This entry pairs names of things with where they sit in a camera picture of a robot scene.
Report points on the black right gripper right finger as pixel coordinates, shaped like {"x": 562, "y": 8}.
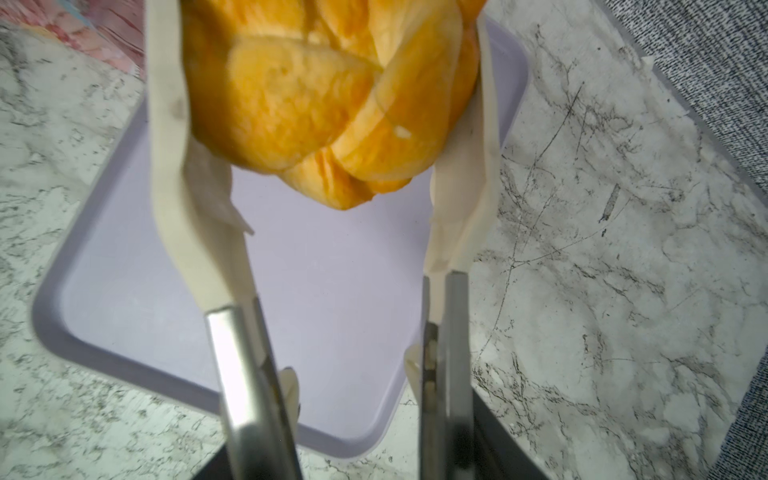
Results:
{"x": 456, "y": 450}

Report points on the round scored bun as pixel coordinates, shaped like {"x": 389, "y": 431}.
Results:
{"x": 342, "y": 100}

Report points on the floral paper gift bag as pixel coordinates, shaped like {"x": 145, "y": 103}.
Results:
{"x": 109, "y": 31}

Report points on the lilac plastic tray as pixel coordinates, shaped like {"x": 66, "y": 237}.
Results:
{"x": 342, "y": 291}

